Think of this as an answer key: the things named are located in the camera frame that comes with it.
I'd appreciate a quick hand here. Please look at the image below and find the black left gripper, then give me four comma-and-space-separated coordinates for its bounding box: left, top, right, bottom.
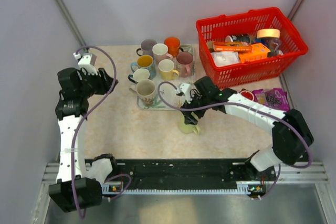
78, 68, 118, 99

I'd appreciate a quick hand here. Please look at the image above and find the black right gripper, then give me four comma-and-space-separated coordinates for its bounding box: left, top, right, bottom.
180, 90, 211, 125

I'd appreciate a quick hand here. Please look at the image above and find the lime green faceted mug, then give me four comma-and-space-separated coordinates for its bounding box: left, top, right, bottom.
178, 114, 201, 135

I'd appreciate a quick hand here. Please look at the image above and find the dark green mug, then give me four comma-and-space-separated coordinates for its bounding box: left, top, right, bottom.
128, 68, 150, 84

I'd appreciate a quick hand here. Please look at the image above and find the cream floral mug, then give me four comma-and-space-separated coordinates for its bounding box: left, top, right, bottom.
129, 79, 157, 106

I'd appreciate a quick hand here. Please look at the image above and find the pink ghost pattern mug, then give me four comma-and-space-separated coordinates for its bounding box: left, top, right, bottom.
176, 52, 195, 78

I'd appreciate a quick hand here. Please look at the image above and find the yellow mug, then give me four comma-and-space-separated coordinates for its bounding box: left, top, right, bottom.
158, 59, 180, 81

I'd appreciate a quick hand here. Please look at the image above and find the light blue butterfly mug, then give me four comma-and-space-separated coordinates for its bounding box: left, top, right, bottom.
130, 55, 156, 79

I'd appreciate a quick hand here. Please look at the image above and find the lilac purple mug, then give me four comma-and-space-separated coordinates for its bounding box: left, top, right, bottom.
136, 39, 157, 57

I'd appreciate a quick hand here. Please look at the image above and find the pale pink faceted mug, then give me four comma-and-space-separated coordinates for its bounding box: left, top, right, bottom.
152, 44, 173, 64

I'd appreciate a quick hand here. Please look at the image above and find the orange mug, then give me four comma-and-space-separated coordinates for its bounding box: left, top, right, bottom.
164, 37, 184, 58

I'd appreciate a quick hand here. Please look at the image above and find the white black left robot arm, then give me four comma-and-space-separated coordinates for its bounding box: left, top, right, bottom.
48, 68, 119, 212

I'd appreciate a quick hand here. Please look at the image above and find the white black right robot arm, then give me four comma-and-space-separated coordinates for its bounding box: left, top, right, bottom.
176, 77, 314, 180

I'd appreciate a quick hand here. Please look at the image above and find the red mug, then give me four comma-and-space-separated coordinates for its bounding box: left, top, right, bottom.
239, 89, 255, 101

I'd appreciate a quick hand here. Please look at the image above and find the floral white serving tray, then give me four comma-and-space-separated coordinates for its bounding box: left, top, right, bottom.
136, 44, 197, 110

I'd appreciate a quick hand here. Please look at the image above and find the white plastic bag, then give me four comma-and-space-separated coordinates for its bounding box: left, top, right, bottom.
211, 51, 240, 67

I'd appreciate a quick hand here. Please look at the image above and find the orange rectangular box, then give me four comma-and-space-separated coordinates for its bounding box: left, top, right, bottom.
213, 41, 252, 52

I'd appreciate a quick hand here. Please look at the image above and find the purple snack packet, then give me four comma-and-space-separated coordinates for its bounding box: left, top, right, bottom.
252, 88, 290, 112

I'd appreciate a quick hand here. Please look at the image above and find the orange snack box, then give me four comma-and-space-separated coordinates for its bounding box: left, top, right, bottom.
239, 43, 270, 63

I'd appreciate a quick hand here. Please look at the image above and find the black printed can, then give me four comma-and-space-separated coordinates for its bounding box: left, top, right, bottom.
225, 34, 251, 44

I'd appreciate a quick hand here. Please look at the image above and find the masking tape roll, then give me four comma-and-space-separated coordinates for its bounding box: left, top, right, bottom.
256, 28, 280, 39

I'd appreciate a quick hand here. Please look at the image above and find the clear plastic bottle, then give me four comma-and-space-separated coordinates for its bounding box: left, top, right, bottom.
264, 38, 284, 58

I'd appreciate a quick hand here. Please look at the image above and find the red plastic basket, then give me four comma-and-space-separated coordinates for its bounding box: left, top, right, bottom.
196, 7, 308, 89

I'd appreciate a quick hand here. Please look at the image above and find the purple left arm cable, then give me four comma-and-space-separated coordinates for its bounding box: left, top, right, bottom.
71, 45, 132, 220

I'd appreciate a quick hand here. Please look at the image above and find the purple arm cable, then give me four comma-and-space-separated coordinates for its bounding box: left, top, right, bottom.
157, 81, 313, 200
71, 45, 132, 220

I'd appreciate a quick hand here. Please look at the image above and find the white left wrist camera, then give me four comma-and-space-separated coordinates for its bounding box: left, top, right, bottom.
73, 52, 98, 76

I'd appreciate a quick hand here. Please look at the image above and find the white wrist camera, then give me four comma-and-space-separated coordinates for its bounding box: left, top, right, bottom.
73, 52, 98, 76
176, 83, 195, 104

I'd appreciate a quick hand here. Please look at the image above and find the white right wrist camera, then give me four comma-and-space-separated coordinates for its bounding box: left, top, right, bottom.
176, 83, 195, 104

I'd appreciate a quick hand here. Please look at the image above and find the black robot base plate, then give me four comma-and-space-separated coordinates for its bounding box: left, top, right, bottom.
108, 158, 276, 190

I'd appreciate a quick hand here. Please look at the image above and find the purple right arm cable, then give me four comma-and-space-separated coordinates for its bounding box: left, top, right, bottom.
157, 81, 313, 200

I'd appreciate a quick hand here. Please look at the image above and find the aluminium rail frame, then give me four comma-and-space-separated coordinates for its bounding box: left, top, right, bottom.
31, 162, 336, 224

